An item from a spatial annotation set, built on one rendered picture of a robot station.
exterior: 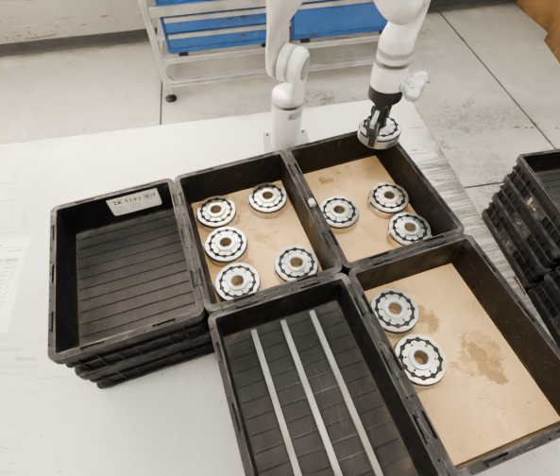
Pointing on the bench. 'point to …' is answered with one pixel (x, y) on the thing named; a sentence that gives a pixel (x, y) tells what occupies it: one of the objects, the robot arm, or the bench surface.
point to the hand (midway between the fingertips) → (375, 135)
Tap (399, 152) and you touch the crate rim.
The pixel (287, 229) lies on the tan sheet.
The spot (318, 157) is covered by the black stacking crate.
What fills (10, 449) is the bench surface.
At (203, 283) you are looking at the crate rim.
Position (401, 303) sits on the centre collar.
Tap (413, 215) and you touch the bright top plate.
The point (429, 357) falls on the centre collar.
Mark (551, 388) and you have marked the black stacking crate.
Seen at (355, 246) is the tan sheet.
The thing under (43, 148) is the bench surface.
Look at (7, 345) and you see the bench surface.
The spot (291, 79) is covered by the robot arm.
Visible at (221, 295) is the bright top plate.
